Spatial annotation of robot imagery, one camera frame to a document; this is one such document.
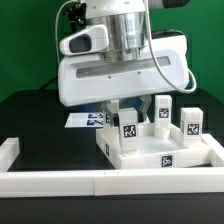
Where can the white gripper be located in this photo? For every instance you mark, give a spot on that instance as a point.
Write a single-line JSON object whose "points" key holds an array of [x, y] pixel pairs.
{"points": [[123, 76]]}

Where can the white square tabletop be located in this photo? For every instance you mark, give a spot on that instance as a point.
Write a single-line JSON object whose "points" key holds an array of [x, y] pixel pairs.
{"points": [[152, 152]]}

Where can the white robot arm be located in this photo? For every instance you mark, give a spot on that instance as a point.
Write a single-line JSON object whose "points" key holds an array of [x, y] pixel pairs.
{"points": [[114, 58]]}

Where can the white marker tag sheet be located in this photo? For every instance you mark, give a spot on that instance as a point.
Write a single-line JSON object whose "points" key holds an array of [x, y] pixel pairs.
{"points": [[91, 119]]}

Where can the white U-shaped obstacle fence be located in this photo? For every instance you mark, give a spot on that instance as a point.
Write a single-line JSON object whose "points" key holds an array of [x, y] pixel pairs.
{"points": [[110, 182]]}

